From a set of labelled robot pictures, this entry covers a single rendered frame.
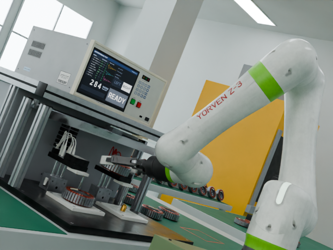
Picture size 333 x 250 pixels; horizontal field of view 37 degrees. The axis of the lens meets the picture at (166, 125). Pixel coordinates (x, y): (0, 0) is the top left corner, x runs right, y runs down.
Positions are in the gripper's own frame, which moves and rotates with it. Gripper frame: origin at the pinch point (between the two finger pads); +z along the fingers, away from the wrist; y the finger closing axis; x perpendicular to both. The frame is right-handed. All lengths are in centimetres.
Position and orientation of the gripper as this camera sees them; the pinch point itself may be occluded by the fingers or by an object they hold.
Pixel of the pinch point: (116, 164)
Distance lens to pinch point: 177.1
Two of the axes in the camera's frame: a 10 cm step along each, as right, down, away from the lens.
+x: -2.0, 9.5, -2.4
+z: -7.8, 0.0, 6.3
